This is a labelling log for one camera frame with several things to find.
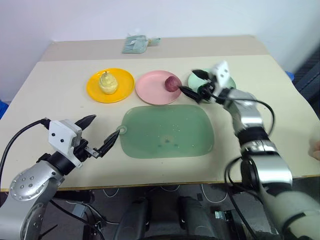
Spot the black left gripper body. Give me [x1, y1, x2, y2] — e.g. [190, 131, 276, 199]
[72, 138, 99, 162]

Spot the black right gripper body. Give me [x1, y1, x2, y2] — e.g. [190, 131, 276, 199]
[196, 80, 217, 103]

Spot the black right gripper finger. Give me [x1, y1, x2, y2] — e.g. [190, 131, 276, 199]
[191, 69, 211, 81]
[178, 85, 202, 104]

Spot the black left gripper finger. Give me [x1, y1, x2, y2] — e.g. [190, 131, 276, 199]
[74, 114, 97, 131]
[92, 129, 121, 159]

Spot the purple round fruit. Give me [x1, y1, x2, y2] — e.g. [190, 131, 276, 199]
[164, 76, 180, 92]

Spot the light green round plate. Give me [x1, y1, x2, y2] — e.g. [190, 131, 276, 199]
[187, 67, 237, 104]

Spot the pink round plate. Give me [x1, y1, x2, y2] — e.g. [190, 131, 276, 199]
[135, 70, 183, 106]

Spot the yellow round plate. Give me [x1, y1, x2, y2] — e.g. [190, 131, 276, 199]
[86, 67, 135, 104]

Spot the yellow pear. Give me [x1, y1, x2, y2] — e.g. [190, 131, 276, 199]
[98, 70, 118, 95]

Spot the green rectangular tray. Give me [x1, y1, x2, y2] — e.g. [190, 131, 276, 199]
[117, 104, 215, 159]

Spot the green plastic bag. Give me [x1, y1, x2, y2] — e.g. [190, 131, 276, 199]
[121, 34, 162, 55]

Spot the blue object at edge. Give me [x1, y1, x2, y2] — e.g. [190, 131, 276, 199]
[0, 99, 9, 118]

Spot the person's hand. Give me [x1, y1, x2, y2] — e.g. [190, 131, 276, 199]
[308, 137, 320, 160]

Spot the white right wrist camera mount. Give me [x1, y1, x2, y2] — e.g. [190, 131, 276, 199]
[207, 60, 237, 104]

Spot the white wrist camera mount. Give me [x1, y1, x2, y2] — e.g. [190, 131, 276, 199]
[48, 119, 84, 168]
[207, 60, 237, 104]

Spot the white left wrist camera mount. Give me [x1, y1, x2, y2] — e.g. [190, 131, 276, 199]
[48, 119, 84, 168]

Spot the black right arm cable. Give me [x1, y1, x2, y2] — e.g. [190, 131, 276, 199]
[211, 89, 276, 240]

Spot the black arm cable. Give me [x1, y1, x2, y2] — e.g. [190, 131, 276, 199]
[0, 118, 52, 173]
[211, 89, 276, 240]

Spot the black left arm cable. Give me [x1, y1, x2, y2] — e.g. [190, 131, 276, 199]
[0, 118, 52, 173]

